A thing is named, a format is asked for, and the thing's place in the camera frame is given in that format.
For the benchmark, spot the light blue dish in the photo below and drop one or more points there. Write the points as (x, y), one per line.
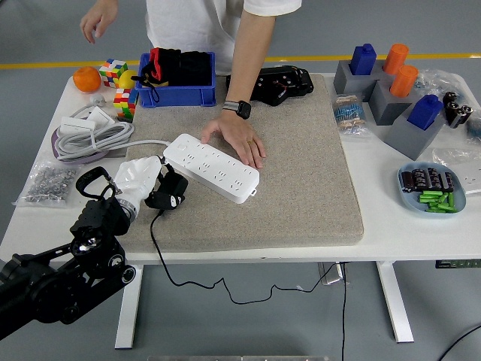
(409, 203)

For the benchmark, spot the black capacitor cluster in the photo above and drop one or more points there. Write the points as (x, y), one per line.
(455, 111)

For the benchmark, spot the black red fabric bundle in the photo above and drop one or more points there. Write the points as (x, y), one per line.
(163, 62)

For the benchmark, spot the bag of blue parts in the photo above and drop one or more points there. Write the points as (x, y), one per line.
(475, 128)

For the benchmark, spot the silver box under table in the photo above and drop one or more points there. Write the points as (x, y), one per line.
(330, 273)

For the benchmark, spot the black plug adapter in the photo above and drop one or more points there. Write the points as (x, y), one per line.
(176, 184)

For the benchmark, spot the colourful puzzle cube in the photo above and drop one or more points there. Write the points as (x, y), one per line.
(112, 71)
(125, 103)

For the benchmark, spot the person's left hand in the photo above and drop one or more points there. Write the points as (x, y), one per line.
(240, 137)

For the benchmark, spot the yellow lemon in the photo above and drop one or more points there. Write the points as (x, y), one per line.
(127, 79)

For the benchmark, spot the white flat box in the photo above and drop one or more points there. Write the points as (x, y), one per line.
(76, 125)

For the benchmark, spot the black foam stack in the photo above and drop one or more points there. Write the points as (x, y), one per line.
(195, 67)

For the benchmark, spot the person's right hand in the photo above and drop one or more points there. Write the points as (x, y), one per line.
(98, 24)

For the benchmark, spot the person's right forearm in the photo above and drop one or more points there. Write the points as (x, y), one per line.
(109, 3)

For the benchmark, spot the blue square peg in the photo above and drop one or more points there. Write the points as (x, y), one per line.
(424, 113)
(363, 60)

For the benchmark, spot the grey-brown mat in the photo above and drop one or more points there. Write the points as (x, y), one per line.
(282, 180)

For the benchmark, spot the blue plastic bin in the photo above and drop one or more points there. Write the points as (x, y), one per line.
(180, 96)

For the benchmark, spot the white table leg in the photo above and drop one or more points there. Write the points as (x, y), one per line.
(394, 301)
(129, 308)

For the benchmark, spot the clear bag of screws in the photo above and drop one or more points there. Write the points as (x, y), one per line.
(47, 184)

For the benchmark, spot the black wrist watch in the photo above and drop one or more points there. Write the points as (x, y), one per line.
(242, 109)

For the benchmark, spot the grey block holder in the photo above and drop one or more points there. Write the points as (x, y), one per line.
(387, 107)
(409, 141)
(347, 84)

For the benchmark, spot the white round plug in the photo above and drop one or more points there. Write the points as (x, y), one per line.
(97, 99)

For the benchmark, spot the white power strip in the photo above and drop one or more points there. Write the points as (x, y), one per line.
(221, 173)

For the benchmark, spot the clear plastic bag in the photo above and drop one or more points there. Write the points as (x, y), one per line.
(439, 79)

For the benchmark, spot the orange cylinder peg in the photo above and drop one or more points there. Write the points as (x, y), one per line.
(403, 80)
(395, 58)

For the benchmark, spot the table control panel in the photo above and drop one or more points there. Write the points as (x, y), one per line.
(458, 264)

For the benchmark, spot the clear bag of resistors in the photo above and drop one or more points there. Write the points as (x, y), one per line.
(349, 114)

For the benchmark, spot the orange fruit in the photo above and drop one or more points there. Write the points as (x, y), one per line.
(86, 79)

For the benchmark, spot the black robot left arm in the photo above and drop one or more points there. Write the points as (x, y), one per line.
(97, 223)

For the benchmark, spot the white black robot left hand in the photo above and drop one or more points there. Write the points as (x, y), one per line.
(135, 178)

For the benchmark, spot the black device housing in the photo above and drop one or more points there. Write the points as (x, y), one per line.
(289, 84)

